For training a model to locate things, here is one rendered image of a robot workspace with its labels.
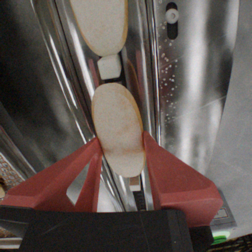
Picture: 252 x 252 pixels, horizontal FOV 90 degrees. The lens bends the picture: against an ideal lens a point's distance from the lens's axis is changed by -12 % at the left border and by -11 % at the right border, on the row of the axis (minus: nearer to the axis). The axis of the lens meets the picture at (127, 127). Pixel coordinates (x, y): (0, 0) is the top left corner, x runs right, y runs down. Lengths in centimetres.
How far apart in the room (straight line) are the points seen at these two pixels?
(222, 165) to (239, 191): 13
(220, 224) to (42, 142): 32
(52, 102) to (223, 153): 25
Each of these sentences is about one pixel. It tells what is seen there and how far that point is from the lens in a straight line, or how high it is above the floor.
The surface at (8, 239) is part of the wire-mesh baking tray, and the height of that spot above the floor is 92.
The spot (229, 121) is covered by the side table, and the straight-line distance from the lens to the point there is 21.
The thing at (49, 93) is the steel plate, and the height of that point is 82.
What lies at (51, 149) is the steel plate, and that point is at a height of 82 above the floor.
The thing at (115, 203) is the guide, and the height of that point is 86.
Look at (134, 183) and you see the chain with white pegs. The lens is 18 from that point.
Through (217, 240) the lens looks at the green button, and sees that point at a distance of 33.
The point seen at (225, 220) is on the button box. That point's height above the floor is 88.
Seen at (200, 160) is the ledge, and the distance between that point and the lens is 18.
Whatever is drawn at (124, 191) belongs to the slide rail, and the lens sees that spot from 23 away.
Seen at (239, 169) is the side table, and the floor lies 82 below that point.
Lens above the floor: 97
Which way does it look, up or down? 54 degrees down
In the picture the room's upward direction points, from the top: 178 degrees counter-clockwise
